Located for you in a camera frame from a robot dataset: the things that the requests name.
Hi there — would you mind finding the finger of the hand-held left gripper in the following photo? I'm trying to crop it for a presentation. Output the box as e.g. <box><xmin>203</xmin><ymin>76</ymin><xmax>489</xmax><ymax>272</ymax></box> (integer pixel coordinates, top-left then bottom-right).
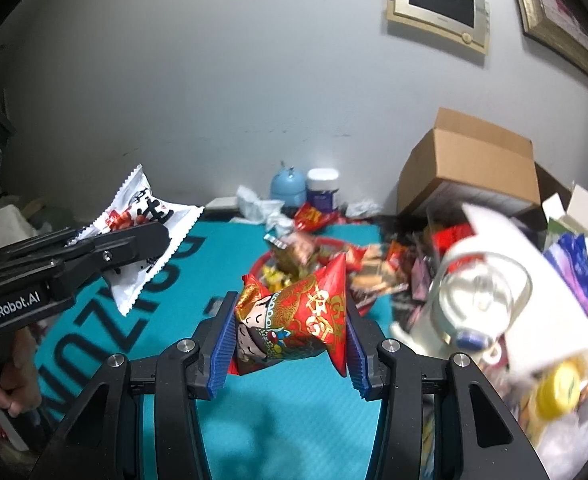
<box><xmin>0</xmin><ymin>226</ymin><xmax>82</xmax><ymax>263</ymax></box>
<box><xmin>48</xmin><ymin>222</ymin><xmax>171</xmax><ymax>306</ymax></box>

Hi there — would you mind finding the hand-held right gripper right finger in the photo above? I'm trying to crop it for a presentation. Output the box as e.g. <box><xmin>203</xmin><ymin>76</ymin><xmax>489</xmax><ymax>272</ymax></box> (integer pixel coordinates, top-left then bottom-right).
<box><xmin>345</xmin><ymin>300</ymin><xmax>550</xmax><ymax>480</ymax></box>

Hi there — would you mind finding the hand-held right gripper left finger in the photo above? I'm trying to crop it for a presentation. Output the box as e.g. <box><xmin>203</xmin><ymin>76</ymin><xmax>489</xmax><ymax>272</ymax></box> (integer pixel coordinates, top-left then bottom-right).
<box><xmin>28</xmin><ymin>290</ymin><xmax>239</xmax><ymax>480</ymax></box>

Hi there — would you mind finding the white peanut packet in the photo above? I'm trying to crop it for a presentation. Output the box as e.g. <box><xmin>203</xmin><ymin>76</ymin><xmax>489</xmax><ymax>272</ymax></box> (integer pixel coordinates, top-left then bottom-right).
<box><xmin>76</xmin><ymin>164</ymin><xmax>205</xmax><ymax>317</ymax></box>

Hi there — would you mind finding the red cartoon snack packet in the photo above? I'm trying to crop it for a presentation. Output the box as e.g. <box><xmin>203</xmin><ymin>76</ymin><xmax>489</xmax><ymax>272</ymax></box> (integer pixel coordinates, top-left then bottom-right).
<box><xmin>229</xmin><ymin>251</ymin><xmax>349</xmax><ymax>378</ymax></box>
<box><xmin>346</xmin><ymin>242</ymin><xmax>405</xmax><ymax>268</ymax></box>

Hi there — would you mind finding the brown wafer packet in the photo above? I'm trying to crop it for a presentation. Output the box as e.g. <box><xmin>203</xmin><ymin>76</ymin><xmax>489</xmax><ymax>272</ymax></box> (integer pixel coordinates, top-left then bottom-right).
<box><xmin>349</xmin><ymin>267</ymin><xmax>409</xmax><ymax>306</ymax></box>

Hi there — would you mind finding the yellow snack packet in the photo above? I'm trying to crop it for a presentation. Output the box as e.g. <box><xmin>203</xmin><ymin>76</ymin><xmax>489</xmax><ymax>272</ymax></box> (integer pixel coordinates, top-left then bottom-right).
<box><xmin>263</xmin><ymin>265</ymin><xmax>295</xmax><ymax>291</ymax></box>

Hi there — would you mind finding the red plastic basket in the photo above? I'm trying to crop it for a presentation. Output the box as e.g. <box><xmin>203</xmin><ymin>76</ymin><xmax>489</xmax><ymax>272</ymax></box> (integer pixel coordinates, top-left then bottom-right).
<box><xmin>251</xmin><ymin>237</ymin><xmax>389</xmax><ymax>311</ymax></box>

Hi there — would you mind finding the dark red snack packet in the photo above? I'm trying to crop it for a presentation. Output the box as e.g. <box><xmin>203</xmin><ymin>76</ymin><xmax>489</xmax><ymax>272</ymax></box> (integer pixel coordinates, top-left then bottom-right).
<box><xmin>409</xmin><ymin>245</ymin><xmax>439</xmax><ymax>301</ymax></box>

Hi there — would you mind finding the brown nut packet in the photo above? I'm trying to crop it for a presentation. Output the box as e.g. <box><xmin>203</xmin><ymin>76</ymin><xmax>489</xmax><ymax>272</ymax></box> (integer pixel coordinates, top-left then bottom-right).
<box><xmin>264</xmin><ymin>232</ymin><xmax>319</xmax><ymax>273</ymax></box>

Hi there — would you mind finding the person's left hand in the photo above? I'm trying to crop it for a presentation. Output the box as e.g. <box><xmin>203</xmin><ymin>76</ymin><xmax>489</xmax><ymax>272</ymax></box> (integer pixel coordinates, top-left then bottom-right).
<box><xmin>0</xmin><ymin>329</ymin><xmax>43</xmax><ymax>417</ymax></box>

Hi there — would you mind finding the teal printed mat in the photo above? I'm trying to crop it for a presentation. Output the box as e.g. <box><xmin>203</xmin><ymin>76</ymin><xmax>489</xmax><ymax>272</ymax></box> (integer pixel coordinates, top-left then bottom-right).
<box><xmin>34</xmin><ymin>220</ymin><xmax>395</xmax><ymax>480</ymax></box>

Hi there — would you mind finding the cream water bottle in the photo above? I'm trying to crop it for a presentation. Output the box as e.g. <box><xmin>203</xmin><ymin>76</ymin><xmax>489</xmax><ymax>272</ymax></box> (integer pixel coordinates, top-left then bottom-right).
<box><xmin>389</xmin><ymin>202</ymin><xmax>588</xmax><ymax>376</ymax></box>

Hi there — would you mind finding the crumpled white paper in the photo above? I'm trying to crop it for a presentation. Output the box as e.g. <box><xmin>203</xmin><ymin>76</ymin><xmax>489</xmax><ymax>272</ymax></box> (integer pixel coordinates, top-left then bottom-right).
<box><xmin>266</xmin><ymin>210</ymin><xmax>295</xmax><ymax>236</ymax></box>

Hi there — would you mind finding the white tissue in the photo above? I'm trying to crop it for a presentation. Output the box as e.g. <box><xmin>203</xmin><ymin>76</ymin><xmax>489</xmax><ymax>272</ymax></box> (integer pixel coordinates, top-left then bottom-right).
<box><xmin>236</xmin><ymin>185</ymin><xmax>285</xmax><ymax>223</ymax></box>

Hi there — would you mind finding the red candy wrapper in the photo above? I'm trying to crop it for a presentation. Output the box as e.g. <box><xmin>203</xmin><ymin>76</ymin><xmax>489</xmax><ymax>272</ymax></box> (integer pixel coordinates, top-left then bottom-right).
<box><xmin>294</xmin><ymin>202</ymin><xmax>342</xmax><ymax>233</ymax></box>

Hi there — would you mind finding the red foil candy bag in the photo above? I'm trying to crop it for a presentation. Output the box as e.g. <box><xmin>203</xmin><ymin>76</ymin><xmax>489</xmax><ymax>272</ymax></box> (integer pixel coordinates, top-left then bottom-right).
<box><xmin>431</xmin><ymin>222</ymin><xmax>477</xmax><ymax>256</ymax></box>

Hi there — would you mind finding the dark jar with white lid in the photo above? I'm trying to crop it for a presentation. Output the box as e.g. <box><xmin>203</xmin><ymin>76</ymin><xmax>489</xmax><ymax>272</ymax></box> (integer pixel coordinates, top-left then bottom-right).
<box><xmin>306</xmin><ymin>167</ymin><xmax>341</xmax><ymax>213</ymax></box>

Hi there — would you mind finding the blue deer humidifier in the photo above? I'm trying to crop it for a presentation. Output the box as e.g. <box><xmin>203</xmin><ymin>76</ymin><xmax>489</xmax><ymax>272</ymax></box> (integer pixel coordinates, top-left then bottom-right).
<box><xmin>270</xmin><ymin>160</ymin><xmax>307</xmax><ymax>206</ymax></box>

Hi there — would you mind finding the yellow drink bottle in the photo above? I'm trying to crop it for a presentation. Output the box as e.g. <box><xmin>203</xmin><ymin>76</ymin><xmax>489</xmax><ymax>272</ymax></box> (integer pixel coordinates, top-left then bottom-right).
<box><xmin>519</xmin><ymin>357</ymin><xmax>588</xmax><ymax>441</ymax></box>

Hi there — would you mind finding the cardboard box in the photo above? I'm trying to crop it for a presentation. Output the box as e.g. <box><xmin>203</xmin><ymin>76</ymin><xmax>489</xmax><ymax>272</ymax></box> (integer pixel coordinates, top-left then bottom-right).
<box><xmin>396</xmin><ymin>107</ymin><xmax>542</xmax><ymax>221</ymax></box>

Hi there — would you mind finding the blue white plastic bag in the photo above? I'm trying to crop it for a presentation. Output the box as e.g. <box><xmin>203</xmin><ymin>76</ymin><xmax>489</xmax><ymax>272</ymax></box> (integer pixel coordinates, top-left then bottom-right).
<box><xmin>544</xmin><ymin>232</ymin><xmax>588</xmax><ymax>318</ymax></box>

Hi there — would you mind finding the white paper box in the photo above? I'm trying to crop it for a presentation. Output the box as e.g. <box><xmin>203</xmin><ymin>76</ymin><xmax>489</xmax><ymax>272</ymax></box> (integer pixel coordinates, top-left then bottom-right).
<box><xmin>541</xmin><ymin>184</ymin><xmax>588</xmax><ymax>256</ymax></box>

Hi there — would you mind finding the framed picture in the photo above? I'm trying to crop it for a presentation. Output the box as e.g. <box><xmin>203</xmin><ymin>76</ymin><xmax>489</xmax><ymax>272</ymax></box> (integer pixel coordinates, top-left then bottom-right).
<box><xmin>504</xmin><ymin>0</ymin><xmax>588</xmax><ymax>98</ymax></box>

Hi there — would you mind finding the wall intercom panel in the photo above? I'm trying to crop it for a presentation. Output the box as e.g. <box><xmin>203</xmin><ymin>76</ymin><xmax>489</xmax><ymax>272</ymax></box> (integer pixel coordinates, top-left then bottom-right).
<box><xmin>386</xmin><ymin>0</ymin><xmax>491</xmax><ymax>56</ymax></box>

